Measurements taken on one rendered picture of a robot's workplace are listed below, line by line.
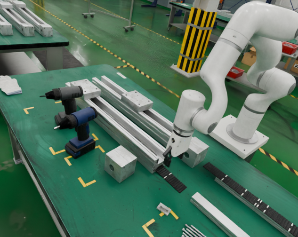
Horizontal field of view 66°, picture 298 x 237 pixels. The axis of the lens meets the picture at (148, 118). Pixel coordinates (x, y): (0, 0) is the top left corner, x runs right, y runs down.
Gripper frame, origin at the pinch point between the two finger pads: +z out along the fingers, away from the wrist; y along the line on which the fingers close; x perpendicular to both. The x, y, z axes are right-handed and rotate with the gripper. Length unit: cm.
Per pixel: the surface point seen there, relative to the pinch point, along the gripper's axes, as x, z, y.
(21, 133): 61, 11, -40
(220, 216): -26.7, 8.3, 0.3
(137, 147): 16.9, 3.8, -4.8
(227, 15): 279, 4, 535
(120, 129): 31.0, 2.8, -4.2
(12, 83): 109, 10, -28
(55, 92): 56, -10, -24
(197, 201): -17.5, 8.3, -1.7
